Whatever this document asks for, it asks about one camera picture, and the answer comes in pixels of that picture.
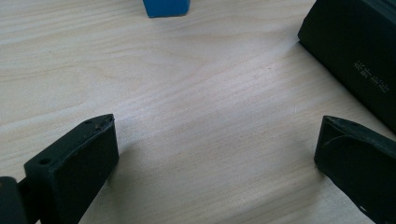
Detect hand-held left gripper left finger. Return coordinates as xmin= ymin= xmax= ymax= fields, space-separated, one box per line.
xmin=18 ymin=113 xmax=120 ymax=224

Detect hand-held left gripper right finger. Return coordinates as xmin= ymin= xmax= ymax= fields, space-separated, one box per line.
xmin=313 ymin=115 xmax=396 ymax=224

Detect black book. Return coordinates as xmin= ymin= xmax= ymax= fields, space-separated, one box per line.
xmin=297 ymin=0 xmax=396 ymax=134

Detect blue book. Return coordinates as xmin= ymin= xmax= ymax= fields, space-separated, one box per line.
xmin=142 ymin=0 xmax=191 ymax=19

